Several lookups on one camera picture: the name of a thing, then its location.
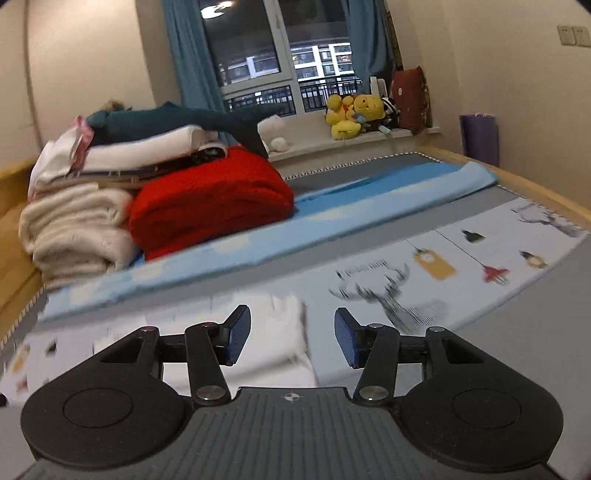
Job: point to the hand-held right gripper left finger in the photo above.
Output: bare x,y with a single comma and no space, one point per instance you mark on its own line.
236,337

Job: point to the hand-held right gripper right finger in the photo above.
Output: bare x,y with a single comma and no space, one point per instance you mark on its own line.
348,339

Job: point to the striped plush toy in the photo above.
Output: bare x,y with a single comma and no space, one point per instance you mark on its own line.
391,113

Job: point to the cream folded blanket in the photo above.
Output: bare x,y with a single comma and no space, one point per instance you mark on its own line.
74,230

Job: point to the printed bed sheet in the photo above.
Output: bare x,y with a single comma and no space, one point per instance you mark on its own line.
489,244

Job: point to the white plush toy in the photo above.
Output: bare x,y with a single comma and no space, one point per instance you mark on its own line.
273,134

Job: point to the pink and white cloth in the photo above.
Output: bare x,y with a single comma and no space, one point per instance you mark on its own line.
55,157

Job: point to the red folded blanket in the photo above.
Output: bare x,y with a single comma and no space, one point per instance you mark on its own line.
212,203

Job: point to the wall socket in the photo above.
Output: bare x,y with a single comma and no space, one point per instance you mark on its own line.
582,36
565,34

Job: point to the dark patterned folded cloth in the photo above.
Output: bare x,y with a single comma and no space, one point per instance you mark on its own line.
120,174

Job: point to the white plastic object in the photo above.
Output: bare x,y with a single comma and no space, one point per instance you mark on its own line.
379,87

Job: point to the dark red bag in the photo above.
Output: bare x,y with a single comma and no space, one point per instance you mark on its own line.
411,99

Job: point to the window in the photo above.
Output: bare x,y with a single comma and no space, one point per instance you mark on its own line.
277,50

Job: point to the purple bag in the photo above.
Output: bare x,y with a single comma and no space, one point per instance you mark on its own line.
480,141

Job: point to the white folded sheet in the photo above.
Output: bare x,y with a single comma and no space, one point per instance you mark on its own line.
147,147

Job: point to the light blue sheet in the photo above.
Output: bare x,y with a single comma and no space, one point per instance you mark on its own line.
351,196

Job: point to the blue curtain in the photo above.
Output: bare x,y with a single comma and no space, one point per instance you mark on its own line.
369,37
189,55

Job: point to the white t-shirt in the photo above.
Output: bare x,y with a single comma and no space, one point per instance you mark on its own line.
277,341

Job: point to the yellow plush toy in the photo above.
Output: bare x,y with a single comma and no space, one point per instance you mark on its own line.
340,117
370,110

